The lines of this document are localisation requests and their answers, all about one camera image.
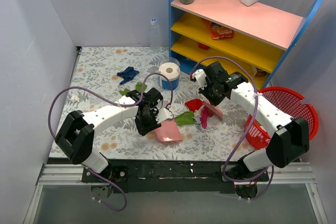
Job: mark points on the small green paper scrap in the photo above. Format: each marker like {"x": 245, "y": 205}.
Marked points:
{"x": 140, "y": 86}

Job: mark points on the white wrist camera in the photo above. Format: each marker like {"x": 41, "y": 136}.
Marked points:
{"x": 164, "y": 114}
{"x": 199, "y": 76}

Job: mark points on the red paper scrap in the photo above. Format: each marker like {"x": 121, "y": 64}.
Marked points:
{"x": 194, "y": 105}

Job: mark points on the dark blue paper scrap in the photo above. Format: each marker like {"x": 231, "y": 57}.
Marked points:
{"x": 127, "y": 75}

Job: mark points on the clear plastic water bottle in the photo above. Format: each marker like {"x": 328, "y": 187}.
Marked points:
{"x": 155, "y": 35}

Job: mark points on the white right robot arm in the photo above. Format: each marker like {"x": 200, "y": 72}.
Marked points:
{"x": 289, "y": 136}

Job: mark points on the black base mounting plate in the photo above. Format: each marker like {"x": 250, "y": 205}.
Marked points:
{"x": 138, "y": 176}

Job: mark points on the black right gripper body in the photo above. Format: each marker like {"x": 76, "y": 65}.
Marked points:
{"x": 209, "y": 95}

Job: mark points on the red mesh waste basket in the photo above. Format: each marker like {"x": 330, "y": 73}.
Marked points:
{"x": 279, "y": 106}

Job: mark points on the aluminium frame rail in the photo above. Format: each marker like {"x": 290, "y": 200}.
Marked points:
{"x": 64, "y": 174}

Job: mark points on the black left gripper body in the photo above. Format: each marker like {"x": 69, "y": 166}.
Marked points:
{"x": 146, "y": 127}

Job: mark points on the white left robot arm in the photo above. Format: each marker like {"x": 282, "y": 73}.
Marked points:
{"x": 78, "y": 131}

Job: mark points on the magenta paper scrap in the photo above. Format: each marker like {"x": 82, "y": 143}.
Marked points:
{"x": 205, "y": 114}

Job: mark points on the pink hand brush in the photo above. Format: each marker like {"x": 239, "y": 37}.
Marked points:
{"x": 213, "y": 110}

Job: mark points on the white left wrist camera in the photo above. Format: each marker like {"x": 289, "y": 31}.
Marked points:
{"x": 164, "y": 114}

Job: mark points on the brown box lower shelf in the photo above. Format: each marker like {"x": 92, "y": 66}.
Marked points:
{"x": 257, "y": 72}

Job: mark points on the orange snack packet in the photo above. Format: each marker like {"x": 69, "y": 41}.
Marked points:
{"x": 218, "y": 32}

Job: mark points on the pink dustpan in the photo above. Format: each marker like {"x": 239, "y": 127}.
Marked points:
{"x": 168, "y": 132}

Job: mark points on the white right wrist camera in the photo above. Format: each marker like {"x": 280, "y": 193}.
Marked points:
{"x": 199, "y": 76}

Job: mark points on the white toilet paper roll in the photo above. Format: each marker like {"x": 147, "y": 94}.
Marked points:
{"x": 170, "y": 70}

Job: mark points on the blue yellow pink shelf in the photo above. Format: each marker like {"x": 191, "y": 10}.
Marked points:
{"x": 264, "y": 35}

